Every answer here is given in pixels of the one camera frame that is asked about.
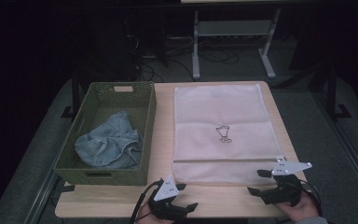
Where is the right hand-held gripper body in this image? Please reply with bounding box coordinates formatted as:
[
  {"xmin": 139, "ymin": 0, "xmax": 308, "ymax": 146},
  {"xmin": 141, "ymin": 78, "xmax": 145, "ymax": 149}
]
[{"xmin": 260, "ymin": 159, "xmax": 313, "ymax": 207}]

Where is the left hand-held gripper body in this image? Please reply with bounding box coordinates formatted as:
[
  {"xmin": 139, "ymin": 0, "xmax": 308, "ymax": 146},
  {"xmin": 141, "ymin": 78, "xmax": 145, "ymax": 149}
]
[{"xmin": 147, "ymin": 175, "xmax": 189, "ymax": 222}]

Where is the light blue denim garment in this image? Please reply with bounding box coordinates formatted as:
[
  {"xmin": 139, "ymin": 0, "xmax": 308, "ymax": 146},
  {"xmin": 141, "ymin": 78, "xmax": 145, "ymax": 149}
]
[{"xmin": 74, "ymin": 110, "xmax": 145, "ymax": 171}]

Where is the white mesh laundry bag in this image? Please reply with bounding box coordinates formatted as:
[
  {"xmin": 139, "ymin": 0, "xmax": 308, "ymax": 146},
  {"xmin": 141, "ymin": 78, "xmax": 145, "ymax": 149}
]
[{"xmin": 172, "ymin": 83, "xmax": 286, "ymax": 187}]

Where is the green woven basket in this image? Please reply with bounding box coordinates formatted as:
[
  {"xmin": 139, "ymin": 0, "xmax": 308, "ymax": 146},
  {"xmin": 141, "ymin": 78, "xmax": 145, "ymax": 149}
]
[{"xmin": 53, "ymin": 81, "xmax": 158, "ymax": 187}]

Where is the person's right hand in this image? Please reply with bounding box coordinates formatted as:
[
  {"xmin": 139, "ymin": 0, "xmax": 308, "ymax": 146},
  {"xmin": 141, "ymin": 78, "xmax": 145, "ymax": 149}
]
[{"xmin": 274, "ymin": 189, "xmax": 321, "ymax": 222}]

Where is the person's left hand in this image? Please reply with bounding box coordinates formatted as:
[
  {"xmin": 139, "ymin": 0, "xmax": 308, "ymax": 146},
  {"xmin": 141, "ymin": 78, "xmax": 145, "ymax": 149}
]
[{"xmin": 135, "ymin": 203, "xmax": 175, "ymax": 224}]

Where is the black metal stand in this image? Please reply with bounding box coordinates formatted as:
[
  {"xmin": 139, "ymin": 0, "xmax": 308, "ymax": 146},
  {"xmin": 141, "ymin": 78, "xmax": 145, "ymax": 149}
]
[
  {"xmin": 61, "ymin": 73, "xmax": 82, "ymax": 119},
  {"xmin": 318, "ymin": 62, "xmax": 352, "ymax": 120}
]

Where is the white-framed desk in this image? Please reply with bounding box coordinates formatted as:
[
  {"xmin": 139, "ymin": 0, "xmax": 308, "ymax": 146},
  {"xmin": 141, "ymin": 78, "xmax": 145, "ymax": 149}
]
[{"xmin": 180, "ymin": 0, "xmax": 311, "ymax": 80}]

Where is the left hand-held gripper black cable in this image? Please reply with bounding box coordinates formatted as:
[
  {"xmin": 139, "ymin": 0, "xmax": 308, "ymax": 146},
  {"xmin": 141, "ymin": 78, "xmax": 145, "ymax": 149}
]
[{"xmin": 130, "ymin": 178, "xmax": 164, "ymax": 224}]

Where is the hand-held gripper black cable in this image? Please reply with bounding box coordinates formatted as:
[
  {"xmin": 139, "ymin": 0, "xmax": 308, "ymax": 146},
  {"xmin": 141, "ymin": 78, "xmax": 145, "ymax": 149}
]
[
  {"xmin": 130, "ymin": 178, "xmax": 164, "ymax": 224},
  {"xmin": 301, "ymin": 183, "xmax": 324, "ymax": 216}
]

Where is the right hand-held gripper black cable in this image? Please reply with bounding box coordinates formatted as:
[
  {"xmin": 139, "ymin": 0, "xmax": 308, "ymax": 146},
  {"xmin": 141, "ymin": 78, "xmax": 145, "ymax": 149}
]
[{"xmin": 301, "ymin": 183, "xmax": 324, "ymax": 216}]

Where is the aluminium floor rail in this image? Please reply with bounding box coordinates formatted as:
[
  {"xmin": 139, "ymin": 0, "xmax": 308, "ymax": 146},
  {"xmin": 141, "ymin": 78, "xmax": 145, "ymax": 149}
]
[
  {"xmin": 24, "ymin": 171, "xmax": 62, "ymax": 224},
  {"xmin": 311, "ymin": 92, "xmax": 358, "ymax": 203}
]

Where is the black floor cable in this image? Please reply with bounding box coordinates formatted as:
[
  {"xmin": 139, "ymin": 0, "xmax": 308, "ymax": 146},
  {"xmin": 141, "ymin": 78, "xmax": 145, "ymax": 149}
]
[
  {"xmin": 136, "ymin": 59, "xmax": 195, "ymax": 82},
  {"xmin": 199, "ymin": 48, "xmax": 241, "ymax": 65}
]

